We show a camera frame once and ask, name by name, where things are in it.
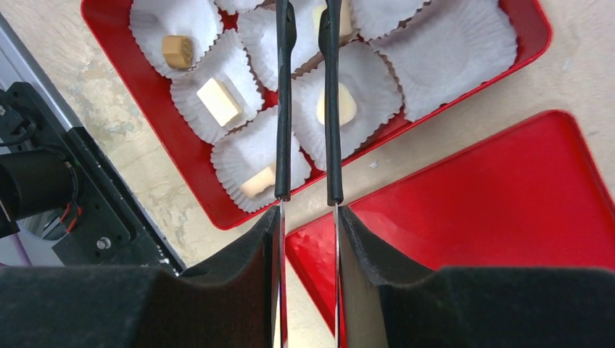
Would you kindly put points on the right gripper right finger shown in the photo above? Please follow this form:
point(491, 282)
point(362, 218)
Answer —
point(386, 299)

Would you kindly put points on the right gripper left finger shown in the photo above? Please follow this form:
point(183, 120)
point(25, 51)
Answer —
point(227, 300)

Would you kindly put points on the caramel oval chocolate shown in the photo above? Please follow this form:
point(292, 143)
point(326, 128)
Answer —
point(259, 182)

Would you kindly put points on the red box lid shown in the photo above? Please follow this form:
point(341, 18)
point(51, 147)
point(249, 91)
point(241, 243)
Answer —
point(528, 197)

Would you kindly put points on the cream heart chocolate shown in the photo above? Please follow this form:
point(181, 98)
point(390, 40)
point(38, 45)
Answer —
point(347, 106)

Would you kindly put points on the cream rectangular chocolate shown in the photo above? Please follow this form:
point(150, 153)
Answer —
point(219, 102)

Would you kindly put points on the tan small chocolate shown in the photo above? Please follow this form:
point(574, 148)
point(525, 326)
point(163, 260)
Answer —
point(177, 52)

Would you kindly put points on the black metal tongs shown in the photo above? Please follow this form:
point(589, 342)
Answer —
point(328, 41)

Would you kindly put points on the cream square chocolate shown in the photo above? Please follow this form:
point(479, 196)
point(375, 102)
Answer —
point(345, 21)

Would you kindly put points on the red chocolate box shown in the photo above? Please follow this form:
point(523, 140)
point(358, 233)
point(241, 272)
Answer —
point(109, 20)

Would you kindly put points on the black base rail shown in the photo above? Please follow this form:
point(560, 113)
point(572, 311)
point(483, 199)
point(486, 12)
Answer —
point(58, 187)

